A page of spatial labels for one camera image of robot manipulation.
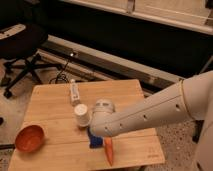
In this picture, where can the white tube bottle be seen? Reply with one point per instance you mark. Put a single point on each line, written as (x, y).
(74, 93)

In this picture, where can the orange pepper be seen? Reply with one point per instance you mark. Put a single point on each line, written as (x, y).
(108, 146)

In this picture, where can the white paper cup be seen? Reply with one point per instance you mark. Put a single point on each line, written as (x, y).
(82, 115)

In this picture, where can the black office chair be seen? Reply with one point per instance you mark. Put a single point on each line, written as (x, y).
(18, 46)

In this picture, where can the orange ceramic bowl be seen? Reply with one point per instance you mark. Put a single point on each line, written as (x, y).
(29, 139)

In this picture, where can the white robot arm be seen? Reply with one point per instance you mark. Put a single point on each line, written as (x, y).
(189, 99)

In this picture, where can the blue sponge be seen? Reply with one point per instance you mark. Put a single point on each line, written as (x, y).
(95, 142)

